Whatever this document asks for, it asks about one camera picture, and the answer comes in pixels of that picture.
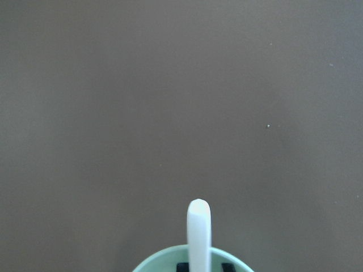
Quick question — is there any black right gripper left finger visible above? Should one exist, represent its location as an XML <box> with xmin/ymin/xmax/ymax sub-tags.
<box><xmin>176</xmin><ymin>262</ymin><xmax>189</xmax><ymax>272</ymax></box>

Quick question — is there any white ceramic spoon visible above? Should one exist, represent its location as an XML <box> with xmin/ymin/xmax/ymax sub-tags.
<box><xmin>187</xmin><ymin>199</ymin><xmax>212</xmax><ymax>272</ymax></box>

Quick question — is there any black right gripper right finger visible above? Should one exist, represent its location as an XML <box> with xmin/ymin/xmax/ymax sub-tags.
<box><xmin>221</xmin><ymin>263</ymin><xmax>235</xmax><ymax>272</ymax></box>

